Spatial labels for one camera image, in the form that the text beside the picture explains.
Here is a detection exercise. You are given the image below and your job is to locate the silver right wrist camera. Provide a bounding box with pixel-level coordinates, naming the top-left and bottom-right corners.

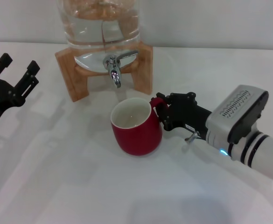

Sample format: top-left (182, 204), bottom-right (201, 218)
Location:
top-left (212, 84), bottom-right (269, 144)

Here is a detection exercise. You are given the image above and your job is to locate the red ceramic cup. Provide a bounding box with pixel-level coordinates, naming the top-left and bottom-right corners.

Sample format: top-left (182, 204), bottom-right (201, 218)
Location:
top-left (110, 97), bottom-right (171, 157)

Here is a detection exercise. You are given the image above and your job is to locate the chrome faucet with lever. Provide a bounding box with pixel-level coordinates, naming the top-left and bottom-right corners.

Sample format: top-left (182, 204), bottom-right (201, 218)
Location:
top-left (103, 49), bottom-right (140, 89)

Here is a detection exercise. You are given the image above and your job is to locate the wooden dispenser stand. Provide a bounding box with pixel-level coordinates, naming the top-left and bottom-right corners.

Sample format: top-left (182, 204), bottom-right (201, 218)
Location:
top-left (55, 41), bottom-right (154, 103)

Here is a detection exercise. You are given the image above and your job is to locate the glass water dispenser jar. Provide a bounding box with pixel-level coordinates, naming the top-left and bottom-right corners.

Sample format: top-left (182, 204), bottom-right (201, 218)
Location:
top-left (54, 0), bottom-right (141, 73)

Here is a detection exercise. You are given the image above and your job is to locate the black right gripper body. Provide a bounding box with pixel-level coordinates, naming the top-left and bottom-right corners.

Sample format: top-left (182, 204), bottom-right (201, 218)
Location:
top-left (167, 102), bottom-right (213, 141)

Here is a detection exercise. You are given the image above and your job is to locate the metal pin on right gripper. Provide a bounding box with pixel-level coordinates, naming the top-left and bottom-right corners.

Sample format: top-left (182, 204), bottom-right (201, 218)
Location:
top-left (184, 131), bottom-right (200, 143)

